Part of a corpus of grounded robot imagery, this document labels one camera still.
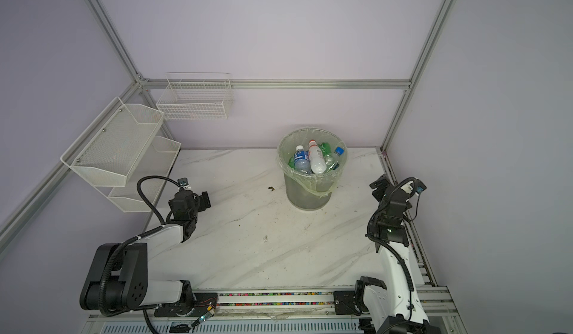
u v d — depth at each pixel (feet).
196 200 2.46
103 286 1.28
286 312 2.40
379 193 2.32
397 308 1.36
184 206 2.29
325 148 2.95
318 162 2.45
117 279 1.39
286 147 2.88
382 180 2.29
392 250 1.67
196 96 3.13
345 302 2.40
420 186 2.05
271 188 3.42
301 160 2.70
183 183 2.59
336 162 2.69
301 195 2.97
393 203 1.84
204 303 2.41
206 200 2.83
